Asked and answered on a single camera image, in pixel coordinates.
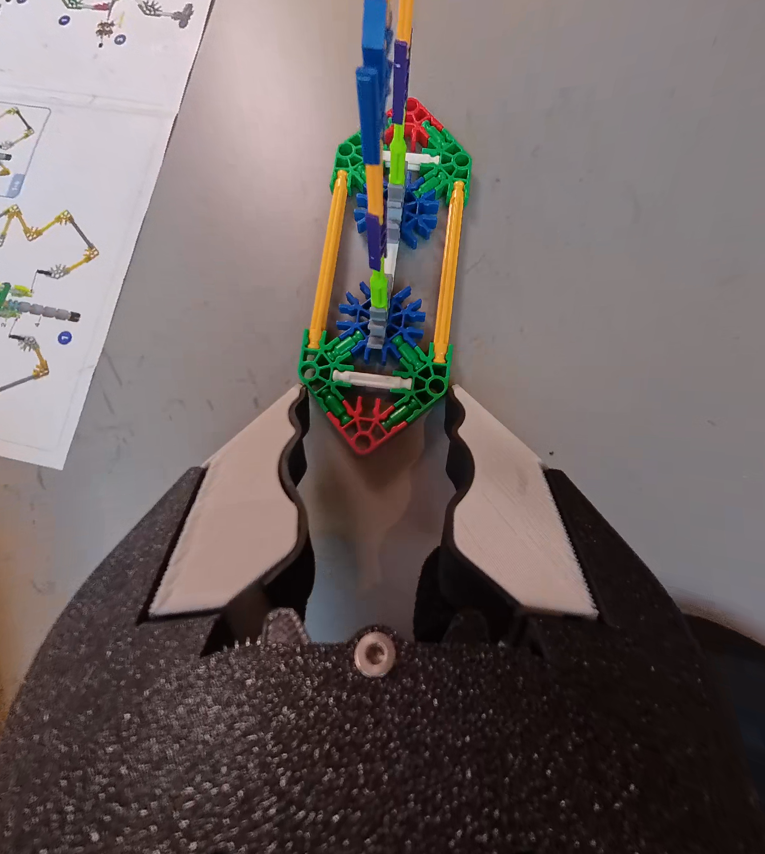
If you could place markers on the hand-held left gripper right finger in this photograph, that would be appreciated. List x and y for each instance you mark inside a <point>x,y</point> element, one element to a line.
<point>522,527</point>

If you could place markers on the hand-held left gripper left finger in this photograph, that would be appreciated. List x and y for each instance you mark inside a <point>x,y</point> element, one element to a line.
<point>235,527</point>

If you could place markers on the long yellow rod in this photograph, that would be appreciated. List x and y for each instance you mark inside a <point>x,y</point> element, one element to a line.
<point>329,267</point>
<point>449,267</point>

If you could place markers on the blue snowflake connector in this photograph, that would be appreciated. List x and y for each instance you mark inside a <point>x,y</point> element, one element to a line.
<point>422,213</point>

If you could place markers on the green fan-shaped connector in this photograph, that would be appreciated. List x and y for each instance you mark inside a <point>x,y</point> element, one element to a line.
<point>349,160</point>
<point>452,160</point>

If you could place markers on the short white rod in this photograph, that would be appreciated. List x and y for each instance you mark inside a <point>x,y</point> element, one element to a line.
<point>426,159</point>

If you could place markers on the red corner connector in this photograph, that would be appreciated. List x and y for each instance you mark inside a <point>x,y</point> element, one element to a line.
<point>422,117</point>

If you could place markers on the dark cloth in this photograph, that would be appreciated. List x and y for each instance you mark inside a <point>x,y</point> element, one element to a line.
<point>756,720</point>

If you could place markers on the white instruction sheet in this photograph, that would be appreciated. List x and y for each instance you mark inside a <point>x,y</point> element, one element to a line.
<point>122,167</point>

